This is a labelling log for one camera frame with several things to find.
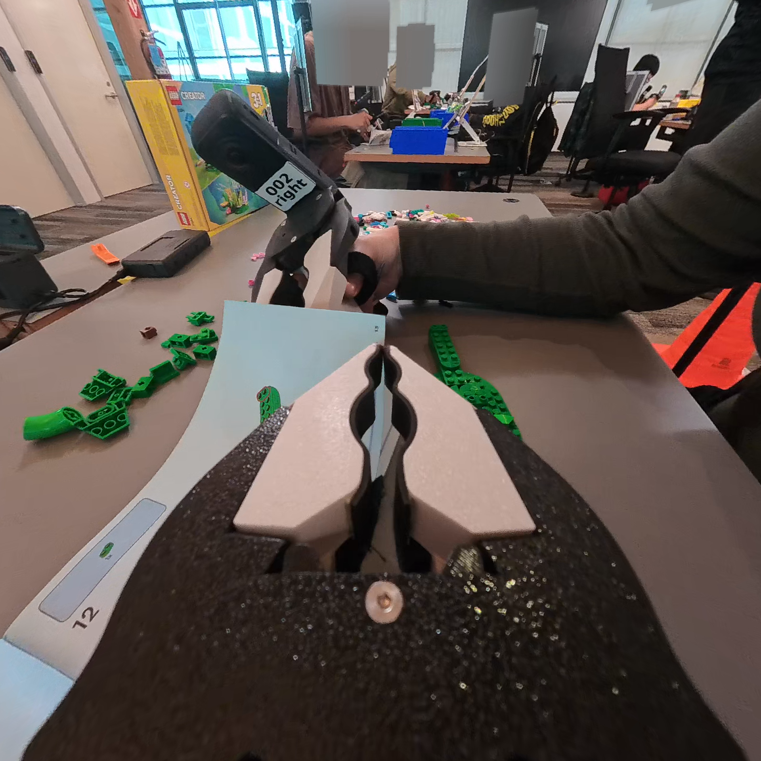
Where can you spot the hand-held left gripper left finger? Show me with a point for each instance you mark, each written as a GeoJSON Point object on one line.
{"type": "Point", "coordinates": [291, 475]}

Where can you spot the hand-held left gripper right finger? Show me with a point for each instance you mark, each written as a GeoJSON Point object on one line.
{"type": "Point", "coordinates": [469, 475]}

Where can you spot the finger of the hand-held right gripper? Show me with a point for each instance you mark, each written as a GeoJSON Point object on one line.
{"type": "Point", "coordinates": [279, 288]}
{"type": "Point", "coordinates": [327, 273]}

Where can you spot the white instruction booklet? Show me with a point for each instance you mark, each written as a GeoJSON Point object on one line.
{"type": "Point", "coordinates": [285, 333]}

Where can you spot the green brick leaf build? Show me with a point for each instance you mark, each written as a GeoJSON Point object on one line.
{"type": "Point", "coordinates": [469, 386]}

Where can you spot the grey desk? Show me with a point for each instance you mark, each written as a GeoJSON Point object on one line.
{"type": "Point", "coordinates": [594, 416]}

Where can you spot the person's right hand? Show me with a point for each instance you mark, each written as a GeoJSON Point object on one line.
{"type": "Point", "coordinates": [386, 261]}

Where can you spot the pile of colourful bricks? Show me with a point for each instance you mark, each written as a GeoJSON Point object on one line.
{"type": "Point", "coordinates": [410, 217]}

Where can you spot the black rectangular device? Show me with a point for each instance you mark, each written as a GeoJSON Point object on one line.
{"type": "Point", "coordinates": [166, 252]}

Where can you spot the tan office table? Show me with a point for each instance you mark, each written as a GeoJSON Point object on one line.
{"type": "Point", "coordinates": [416, 159]}

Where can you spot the black office chair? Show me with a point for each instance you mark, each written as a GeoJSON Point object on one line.
{"type": "Point", "coordinates": [624, 148]}
{"type": "Point", "coordinates": [267, 98]}

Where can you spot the colourful toy box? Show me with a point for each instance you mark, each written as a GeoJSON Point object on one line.
{"type": "Point", "coordinates": [172, 154]}

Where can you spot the blue plastic bin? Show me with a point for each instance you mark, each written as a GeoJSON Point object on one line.
{"type": "Point", "coordinates": [419, 140]}

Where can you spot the small orange object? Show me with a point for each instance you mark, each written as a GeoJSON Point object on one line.
{"type": "Point", "coordinates": [106, 254]}

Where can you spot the cluster of small green bricks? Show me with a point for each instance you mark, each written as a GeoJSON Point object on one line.
{"type": "Point", "coordinates": [113, 404]}

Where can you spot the red fire extinguisher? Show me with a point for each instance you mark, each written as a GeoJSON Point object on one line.
{"type": "Point", "coordinates": [153, 56]}

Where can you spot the white door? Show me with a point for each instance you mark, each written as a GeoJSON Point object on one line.
{"type": "Point", "coordinates": [89, 119]}
{"type": "Point", "coordinates": [30, 148]}

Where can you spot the grey charger dock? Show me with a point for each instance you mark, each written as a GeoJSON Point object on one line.
{"type": "Point", "coordinates": [21, 261]}

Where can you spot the large black screen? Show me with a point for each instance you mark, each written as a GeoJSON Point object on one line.
{"type": "Point", "coordinates": [571, 41]}

